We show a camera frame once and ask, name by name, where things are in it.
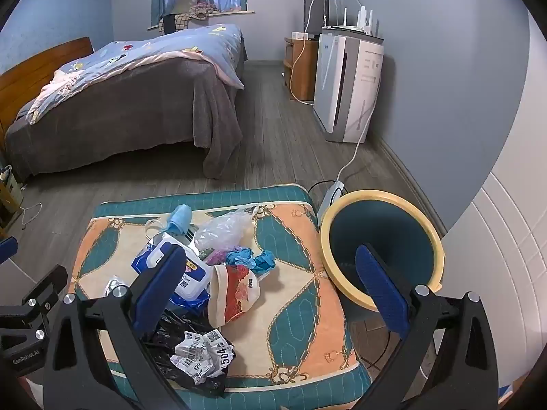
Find printed light blue duvet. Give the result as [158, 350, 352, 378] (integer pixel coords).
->
[26, 23, 246, 125]

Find white television cable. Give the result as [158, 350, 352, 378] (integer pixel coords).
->
[290, 0, 328, 104]

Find thin white floor cable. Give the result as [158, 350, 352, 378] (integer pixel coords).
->
[21, 202, 42, 228]

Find pink floral cloth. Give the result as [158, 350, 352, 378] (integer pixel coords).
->
[190, 2, 222, 21]

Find white power strip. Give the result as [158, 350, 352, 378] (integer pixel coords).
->
[318, 180, 348, 223]

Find yellowish box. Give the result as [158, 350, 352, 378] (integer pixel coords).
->
[0, 164, 25, 228]

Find wooden headboard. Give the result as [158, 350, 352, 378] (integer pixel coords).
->
[0, 36, 95, 137]

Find wooden television stand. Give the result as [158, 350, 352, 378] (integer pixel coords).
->
[284, 36, 319, 103]

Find blue white wipes packet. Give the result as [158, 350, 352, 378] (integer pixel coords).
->
[130, 237, 189, 275]

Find plaid cloth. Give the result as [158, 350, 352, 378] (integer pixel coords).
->
[155, 12, 191, 36]

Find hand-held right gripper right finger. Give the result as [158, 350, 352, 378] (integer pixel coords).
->
[355, 243, 502, 410]

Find white air purifier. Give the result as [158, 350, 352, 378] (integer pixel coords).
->
[313, 33, 385, 144]

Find purple tube case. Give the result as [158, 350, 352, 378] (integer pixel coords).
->
[199, 248, 234, 266]

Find blue face mask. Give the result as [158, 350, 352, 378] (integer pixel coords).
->
[164, 204, 193, 235]

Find black plastic bag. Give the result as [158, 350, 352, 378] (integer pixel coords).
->
[140, 306, 237, 399]

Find white receipts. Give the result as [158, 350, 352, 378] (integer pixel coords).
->
[170, 329, 237, 385]

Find window sill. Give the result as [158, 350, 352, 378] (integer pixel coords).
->
[147, 9, 256, 31]

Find bed with grey cover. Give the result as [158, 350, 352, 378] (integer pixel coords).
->
[3, 23, 249, 181]

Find white router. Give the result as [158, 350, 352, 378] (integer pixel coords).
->
[331, 5, 381, 37]

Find clear plastic bag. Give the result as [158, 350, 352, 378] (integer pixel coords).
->
[194, 204, 261, 262]

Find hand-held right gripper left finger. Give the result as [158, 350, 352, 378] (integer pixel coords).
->
[43, 244, 189, 410]

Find yellow rimmed teal bin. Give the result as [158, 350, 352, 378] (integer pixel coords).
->
[319, 190, 446, 334]

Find white purifier power cable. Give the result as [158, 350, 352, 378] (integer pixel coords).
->
[337, 76, 382, 185]

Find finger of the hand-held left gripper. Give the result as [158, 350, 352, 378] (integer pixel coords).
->
[19, 265, 69, 322]
[0, 236, 19, 266]

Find red white paper cup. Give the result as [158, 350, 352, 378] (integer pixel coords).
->
[207, 263, 262, 328]

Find patterned teal orange mat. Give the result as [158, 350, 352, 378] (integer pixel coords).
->
[67, 184, 373, 410]

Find black television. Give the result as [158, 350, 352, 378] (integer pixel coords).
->
[304, 0, 330, 37]

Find blue glove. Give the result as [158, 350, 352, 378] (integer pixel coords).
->
[225, 245, 277, 275]

